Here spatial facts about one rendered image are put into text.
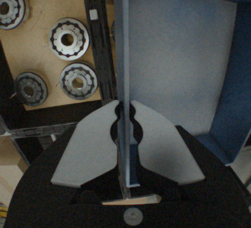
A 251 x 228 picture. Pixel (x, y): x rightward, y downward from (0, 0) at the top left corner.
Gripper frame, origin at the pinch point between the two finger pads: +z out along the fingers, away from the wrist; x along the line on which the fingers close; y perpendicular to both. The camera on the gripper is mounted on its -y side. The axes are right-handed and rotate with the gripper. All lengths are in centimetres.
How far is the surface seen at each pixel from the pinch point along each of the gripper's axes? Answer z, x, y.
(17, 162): 21, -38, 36
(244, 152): 127, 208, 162
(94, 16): 18.0, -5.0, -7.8
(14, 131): 17.5, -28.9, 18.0
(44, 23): 28.2, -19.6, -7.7
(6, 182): 19, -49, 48
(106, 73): 19.3, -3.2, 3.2
